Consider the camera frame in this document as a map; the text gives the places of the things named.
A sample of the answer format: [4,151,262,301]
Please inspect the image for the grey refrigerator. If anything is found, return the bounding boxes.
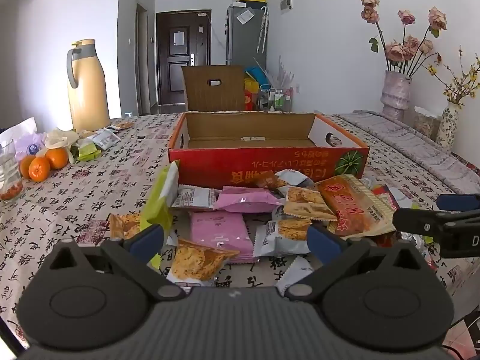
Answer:
[225,4,269,67]

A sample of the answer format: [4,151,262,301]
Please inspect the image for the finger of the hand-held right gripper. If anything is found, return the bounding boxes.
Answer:
[436,193,480,211]
[393,207,451,240]

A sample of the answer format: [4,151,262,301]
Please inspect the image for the red snack packet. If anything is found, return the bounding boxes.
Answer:
[371,184,402,211]

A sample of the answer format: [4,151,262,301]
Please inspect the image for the orange fruit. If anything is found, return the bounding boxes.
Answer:
[29,156,52,183]
[46,148,69,170]
[19,155,36,179]

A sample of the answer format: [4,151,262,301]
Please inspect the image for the orange cracker snack packet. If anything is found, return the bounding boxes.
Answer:
[166,238,241,289]
[283,186,338,221]
[109,213,142,241]
[254,219,314,257]

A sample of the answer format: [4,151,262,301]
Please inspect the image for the glass jar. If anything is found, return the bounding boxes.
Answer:
[412,106,440,139]

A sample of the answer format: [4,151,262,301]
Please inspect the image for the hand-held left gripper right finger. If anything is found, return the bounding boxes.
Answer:
[283,225,436,302]

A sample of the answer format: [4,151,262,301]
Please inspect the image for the white plastic bag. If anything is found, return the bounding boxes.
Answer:
[0,117,46,158]

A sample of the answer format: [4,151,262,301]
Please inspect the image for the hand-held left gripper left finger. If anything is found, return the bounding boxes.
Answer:
[37,224,188,302]

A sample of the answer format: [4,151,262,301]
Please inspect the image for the bunch of dried pink roses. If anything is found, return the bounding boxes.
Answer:
[359,0,448,77]

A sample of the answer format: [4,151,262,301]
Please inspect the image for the calligraphy print tablecloth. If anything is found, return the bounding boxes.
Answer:
[0,112,480,350]

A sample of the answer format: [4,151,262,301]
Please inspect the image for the yellow flower branches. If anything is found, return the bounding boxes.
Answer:
[427,45,480,109]

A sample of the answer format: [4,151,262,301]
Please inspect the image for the grey quilted cloth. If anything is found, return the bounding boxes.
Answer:
[337,110,480,196]

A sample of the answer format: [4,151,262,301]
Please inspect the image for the large orange-red snack packet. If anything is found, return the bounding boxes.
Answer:
[315,174,396,239]

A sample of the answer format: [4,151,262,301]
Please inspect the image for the blue plastic item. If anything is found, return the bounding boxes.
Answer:
[245,67,269,83]

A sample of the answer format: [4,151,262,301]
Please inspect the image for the wire rack cart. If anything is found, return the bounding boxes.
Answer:
[259,87,293,112]

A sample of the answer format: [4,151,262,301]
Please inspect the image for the white grey snack packet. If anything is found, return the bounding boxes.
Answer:
[170,185,222,211]
[275,169,316,189]

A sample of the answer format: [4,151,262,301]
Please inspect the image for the red printed cardboard box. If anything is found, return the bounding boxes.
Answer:
[167,111,371,190]

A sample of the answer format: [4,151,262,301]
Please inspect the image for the dark brown door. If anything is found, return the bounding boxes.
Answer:
[155,9,212,106]

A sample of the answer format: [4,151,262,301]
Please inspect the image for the silver foil packet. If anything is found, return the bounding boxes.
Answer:
[397,230,439,271]

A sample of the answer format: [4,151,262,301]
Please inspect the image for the white sachet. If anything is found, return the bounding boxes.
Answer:
[92,127,121,151]

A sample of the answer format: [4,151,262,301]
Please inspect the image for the floral patterned vase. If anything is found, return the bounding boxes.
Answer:
[436,102,461,150]

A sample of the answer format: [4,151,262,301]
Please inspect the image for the cream crumpled wrapper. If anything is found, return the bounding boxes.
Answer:
[44,127,80,151]

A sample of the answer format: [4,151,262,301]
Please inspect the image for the white folded umbrella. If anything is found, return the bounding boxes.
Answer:
[257,6,270,54]

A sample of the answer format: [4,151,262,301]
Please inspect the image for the yellow thermos jug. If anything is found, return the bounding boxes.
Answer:
[67,38,111,133]

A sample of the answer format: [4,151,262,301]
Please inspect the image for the puffy pink snack packet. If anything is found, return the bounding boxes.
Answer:
[214,186,286,214]

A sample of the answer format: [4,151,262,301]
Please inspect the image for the pink ribbed vase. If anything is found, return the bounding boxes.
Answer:
[380,70,412,121]

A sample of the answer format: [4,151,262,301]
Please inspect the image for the green snack packet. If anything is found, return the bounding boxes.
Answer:
[139,160,181,267]

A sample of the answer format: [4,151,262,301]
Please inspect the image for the silver white snack packet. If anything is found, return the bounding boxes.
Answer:
[275,257,315,297]

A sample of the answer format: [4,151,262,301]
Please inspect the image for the brown snack packet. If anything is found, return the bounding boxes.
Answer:
[255,174,289,191]

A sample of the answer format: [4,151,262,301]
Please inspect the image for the small green packet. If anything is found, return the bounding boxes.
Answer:
[77,137,102,162]

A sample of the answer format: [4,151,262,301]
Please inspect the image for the glass cup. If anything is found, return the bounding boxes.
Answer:
[0,139,25,202]

